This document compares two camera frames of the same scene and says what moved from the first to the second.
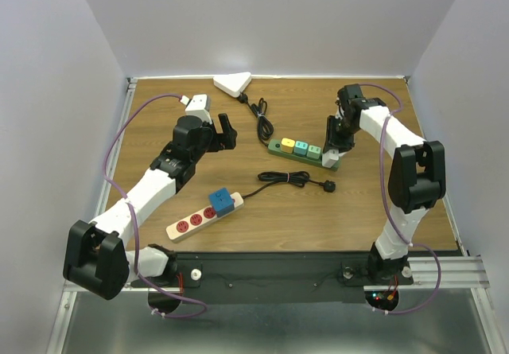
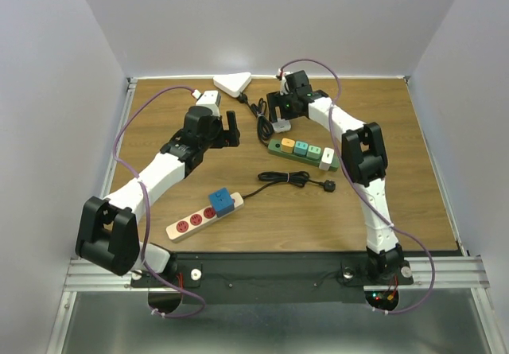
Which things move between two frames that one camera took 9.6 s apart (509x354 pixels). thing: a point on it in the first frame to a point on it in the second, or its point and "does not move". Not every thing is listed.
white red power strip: [204, 216] does not move
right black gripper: [342, 145] to [274, 99]
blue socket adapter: [222, 202] does not move
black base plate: [273, 277] does not move
